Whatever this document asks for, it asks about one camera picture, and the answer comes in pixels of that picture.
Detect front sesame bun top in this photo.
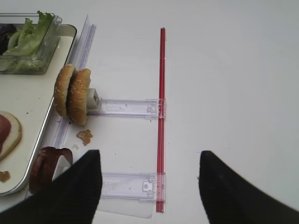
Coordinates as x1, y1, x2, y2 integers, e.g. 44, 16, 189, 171
53, 64, 75, 117

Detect green lettuce pile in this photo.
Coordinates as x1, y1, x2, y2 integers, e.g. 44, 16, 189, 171
1, 10, 55, 70

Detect white bread slice on tray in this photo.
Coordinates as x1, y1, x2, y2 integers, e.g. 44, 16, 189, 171
0, 111, 22, 160

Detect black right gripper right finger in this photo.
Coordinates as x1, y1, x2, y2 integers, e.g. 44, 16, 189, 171
198, 151, 299, 224

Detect clear divider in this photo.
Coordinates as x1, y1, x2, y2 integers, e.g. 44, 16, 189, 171
101, 172, 165, 202
87, 99, 159, 119

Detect crumb on tray bottom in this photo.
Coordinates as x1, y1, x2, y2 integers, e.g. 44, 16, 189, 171
0, 171, 10, 182

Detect sesame bun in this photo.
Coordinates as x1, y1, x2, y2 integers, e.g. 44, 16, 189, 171
53, 64, 75, 117
66, 68, 91, 126

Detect brown crumb right of tray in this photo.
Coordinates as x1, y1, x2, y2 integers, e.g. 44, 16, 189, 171
76, 129, 93, 146

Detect clear plastic salad container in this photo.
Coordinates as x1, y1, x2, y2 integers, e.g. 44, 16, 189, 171
0, 12, 63, 75

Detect right lower clear divider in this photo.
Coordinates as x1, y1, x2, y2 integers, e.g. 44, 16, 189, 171
101, 172, 165, 202

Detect white pusher block right upper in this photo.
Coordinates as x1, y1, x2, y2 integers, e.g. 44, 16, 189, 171
86, 88, 101, 112

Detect right red strip rail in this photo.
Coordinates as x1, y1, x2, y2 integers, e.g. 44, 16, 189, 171
156, 28, 166, 213

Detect upper tomato slice on tray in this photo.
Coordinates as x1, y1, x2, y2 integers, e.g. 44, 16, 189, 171
0, 115, 11, 151

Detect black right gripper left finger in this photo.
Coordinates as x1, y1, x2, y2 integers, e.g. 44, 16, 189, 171
0, 150, 102, 224

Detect white metal tray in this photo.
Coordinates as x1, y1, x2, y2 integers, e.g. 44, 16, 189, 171
0, 24, 77, 196

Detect meat patties in right rack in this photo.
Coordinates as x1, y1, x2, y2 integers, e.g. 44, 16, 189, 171
29, 147, 73, 194

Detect right upper clear divider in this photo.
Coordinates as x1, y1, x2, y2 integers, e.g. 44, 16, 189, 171
87, 99, 159, 119

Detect rear sesame bun top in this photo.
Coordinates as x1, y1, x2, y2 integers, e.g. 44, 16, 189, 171
66, 68, 91, 126

